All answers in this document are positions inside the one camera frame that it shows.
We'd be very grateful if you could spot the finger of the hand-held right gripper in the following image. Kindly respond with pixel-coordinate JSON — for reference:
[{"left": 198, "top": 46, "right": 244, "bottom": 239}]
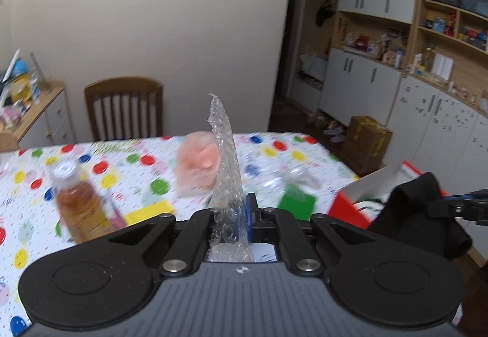
[
  {"left": 427, "top": 200, "right": 488, "bottom": 225},
  {"left": 442, "top": 188, "right": 488, "bottom": 201}
]

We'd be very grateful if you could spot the red cardboard box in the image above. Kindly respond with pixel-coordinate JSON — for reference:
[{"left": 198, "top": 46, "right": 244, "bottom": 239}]
[{"left": 328, "top": 159, "right": 452, "bottom": 231}]

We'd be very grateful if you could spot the white cabinet with stickers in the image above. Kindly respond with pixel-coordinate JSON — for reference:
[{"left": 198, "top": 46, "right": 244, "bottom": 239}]
[{"left": 381, "top": 75, "right": 488, "bottom": 257}]

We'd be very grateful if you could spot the orange drink bottle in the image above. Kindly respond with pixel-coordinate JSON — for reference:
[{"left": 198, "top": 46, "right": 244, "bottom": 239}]
[{"left": 51, "top": 161, "right": 128, "bottom": 245}]

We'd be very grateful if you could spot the wooden chair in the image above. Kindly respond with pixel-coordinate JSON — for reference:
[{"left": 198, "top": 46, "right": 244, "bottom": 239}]
[{"left": 84, "top": 77, "right": 164, "bottom": 142}]

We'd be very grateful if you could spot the white lower cabinet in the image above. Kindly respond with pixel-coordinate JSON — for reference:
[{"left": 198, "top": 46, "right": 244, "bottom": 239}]
[{"left": 319, "top": 47, "right": 405, "bottom": 129}]

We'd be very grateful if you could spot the black cloth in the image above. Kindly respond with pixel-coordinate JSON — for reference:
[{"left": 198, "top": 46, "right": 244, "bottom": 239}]
[{"left": 368, "top": 172, "right": 473, "bottom": 262}]

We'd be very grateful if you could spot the balloon print tablecloth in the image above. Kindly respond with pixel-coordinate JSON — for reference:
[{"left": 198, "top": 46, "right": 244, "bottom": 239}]
[{"left": 0, "top": 133, "right": 361, "bottom": 337}]

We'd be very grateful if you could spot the wooden side cabinet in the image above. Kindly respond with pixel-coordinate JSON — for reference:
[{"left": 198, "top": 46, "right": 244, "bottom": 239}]
[{"left": 0, "top": 79, "right": 75, "bottom": 153}]

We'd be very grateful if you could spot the brown cardboard box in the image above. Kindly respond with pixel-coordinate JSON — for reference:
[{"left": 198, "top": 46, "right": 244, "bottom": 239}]
[{"left": 341, "top": 116, "right": 393, "bottom": 175}]

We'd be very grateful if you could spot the pile of colourful stationery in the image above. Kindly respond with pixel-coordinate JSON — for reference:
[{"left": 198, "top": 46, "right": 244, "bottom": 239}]
[{"left": 0, "top": 49, "right": 52, "bottom": 132}]

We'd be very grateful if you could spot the pink mesh bath pouf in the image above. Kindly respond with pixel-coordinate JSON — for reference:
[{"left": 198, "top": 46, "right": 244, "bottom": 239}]
[{"left": 173, "top": 132, "right": 224, "bottom": 197}]

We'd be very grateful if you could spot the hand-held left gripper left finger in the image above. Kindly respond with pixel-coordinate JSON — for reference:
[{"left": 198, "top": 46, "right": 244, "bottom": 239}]
[{"left": 109, "top": 208, "right": 216, "bottom": 277}]

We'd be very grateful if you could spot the clear plastic bag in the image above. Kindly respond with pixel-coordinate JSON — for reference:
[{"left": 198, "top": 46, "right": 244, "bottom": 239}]
[{"left": 263, "top": 163, "right": 321, "bottom": 193}]

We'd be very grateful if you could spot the black hanging bag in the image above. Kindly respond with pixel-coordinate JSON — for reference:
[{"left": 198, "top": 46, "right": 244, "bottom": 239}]
[{"left": 314, "top": 0, "right": 336, "bottom": 27}]

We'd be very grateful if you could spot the clear bubble wrap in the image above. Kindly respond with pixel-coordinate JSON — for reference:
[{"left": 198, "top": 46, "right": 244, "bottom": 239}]
[{"left": 206, "top": 93, "right": 255, "bottom": 263}]

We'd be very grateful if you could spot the yellow block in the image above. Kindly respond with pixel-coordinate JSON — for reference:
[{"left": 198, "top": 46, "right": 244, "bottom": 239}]
[{"left": 126, "top": 201, "right": 176, "bottom": 225}]

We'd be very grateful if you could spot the pile of small packets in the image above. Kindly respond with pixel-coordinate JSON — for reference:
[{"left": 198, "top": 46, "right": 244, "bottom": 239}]
[{"left": 343, "top": 27, "right": 407, "bottom": 67}]

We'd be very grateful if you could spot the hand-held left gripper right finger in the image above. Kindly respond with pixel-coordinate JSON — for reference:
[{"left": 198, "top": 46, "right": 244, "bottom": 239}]
[{"left": 245, "top": 193, "right": 379, "bottom": 277}]

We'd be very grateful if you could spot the white paper bag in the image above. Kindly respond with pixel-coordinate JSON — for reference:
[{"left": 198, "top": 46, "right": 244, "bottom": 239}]
[{"left": 299, "top": 53, "right": 328, "bottom": 81}]

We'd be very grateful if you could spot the green sponge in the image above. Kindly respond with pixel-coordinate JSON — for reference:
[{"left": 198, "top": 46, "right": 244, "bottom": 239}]
[{"left": 278, "top": 184, "right": 318, "bottom": 222}]

